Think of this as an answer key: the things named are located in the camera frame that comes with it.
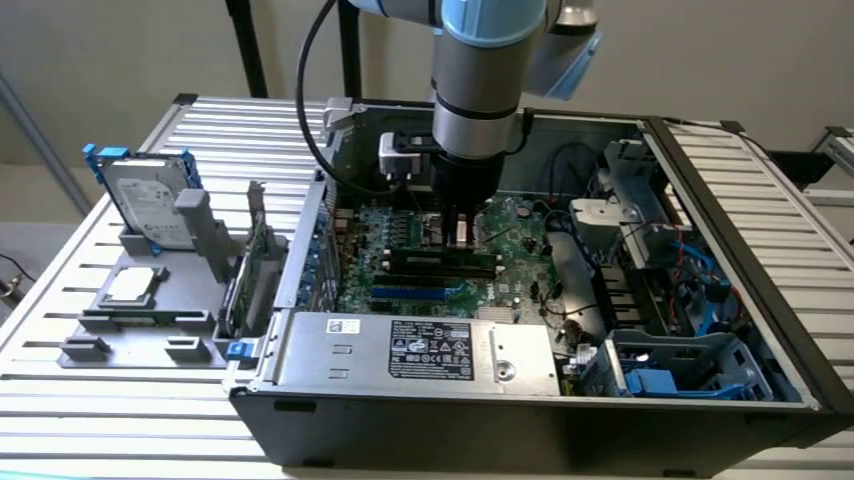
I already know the black RAM slot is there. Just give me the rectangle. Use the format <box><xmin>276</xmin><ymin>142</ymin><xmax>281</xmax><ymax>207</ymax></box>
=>
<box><xmin>372</xmin><ymin>269</ymin><xmax>500</xmax><ymax>287</ymax></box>

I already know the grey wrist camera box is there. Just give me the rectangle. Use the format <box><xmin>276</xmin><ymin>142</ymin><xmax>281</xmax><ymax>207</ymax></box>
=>
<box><xmin>377</xmin><ymin>130</ymin><xmax>440</xmax><ymax>180</ymax></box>

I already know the black thin table cable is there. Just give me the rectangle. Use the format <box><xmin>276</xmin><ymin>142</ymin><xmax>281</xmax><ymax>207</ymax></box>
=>
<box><xmin>664</xmin><ymin>115</ymin><xmax>803</xmax><ymax>191</ymax></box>

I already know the black box beside table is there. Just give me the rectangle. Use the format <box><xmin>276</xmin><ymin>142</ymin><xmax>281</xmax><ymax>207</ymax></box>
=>
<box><xmin>764</xmin><ymin>148</ymin><xmax>833</xmax><ymax>189</ymax></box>

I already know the black stand pole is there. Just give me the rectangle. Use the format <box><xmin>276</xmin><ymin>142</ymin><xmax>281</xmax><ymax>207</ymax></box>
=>
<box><xmin>225</xmin><ymin>0</ymin><xmax>270</xmax><ymax>99</ymax></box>
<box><xmin>337</xmin><ymin>0</ymin><xmax>366</xmax><ymax>101</ymax></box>

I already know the grey parts rack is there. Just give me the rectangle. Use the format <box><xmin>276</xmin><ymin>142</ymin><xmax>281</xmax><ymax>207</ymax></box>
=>
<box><xmin>58</xmin><ymin>188</ymin><xmax>290</xmax><ymax>370</ymax></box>

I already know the green motherboard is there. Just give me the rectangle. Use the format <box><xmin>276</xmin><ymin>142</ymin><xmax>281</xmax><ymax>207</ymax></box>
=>
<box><xmin>332</xmin><ymin>192</ymin><xmax>569</xmax><ymax>326</ymax></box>

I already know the blue SATA wire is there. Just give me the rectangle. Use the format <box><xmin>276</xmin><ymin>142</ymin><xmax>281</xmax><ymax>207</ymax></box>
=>
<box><xmin>670</xmin><ymin>238</ymin><xmax>747</xmax><ymax>321</ymax></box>

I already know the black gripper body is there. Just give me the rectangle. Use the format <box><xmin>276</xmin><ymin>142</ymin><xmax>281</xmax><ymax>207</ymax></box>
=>
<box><xmin>430</xmin><ymin>152</ymin><xmax>506</xmax><ymax>209</ymax></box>

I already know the open black PC case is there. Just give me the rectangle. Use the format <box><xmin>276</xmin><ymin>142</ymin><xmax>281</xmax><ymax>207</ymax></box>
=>
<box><xmin>222</xmin><ymin>97</ymin><xmax>854</xmax><ymax>469</ymax></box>

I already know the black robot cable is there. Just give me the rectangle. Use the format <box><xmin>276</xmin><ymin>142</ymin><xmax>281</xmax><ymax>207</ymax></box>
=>
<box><xmin>296</xmin><ymin>0</ymin><xmax>436</xmax><ymax>195</ymax></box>

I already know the green graphics card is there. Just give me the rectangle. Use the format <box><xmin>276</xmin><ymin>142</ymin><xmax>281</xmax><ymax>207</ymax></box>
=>
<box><xmin>218</xmin><ymin>180</ymin><xmax>273</xmax><ymax>339</ymax></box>

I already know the silver power supply unit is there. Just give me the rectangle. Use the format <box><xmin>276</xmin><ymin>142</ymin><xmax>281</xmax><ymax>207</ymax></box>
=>
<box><xmin>266</xmin><ymin>311</ymin><xmax>561</xmax><ymax>397</ymax></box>

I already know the blue expansion slot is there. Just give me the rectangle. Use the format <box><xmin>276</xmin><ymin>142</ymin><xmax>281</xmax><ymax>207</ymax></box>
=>
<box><xmin>370</xmin><ymin>284</ymin><xmax>469</xmax><ymax>302</ymax></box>

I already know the silver hard disk blue caddy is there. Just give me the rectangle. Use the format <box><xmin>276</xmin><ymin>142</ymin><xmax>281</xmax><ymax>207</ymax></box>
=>
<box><xmin>83</xmin><ymin>143</ymin><xmax>203</xmax><ymax>257</ymax></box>

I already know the aluminium profile frame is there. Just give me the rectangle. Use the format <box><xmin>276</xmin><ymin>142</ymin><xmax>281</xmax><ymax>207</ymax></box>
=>
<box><xmin>800</xmin><ymin>125</ymin><xmax>854</xmax><ymax>207</ymax></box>

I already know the silver CPU chip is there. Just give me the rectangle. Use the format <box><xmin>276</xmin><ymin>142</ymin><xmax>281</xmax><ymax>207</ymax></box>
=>
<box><xmin>109</xmin><ymin>267</ymin><xmax>169</xmax><ymax>301</ymax></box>

